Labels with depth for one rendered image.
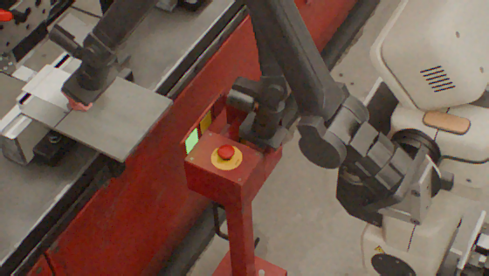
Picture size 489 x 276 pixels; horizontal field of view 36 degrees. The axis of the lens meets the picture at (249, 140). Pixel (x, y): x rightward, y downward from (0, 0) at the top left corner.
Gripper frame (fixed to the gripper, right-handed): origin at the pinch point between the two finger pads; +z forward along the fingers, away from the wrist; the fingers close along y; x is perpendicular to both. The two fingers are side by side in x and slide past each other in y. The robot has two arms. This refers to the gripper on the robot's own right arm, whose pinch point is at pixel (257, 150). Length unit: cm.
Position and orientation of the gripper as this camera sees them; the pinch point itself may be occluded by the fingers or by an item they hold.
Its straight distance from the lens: 185.1
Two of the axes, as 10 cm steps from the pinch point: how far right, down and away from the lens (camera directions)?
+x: -4.5, 6.8, -5.8
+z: -1.7, 5.7, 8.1
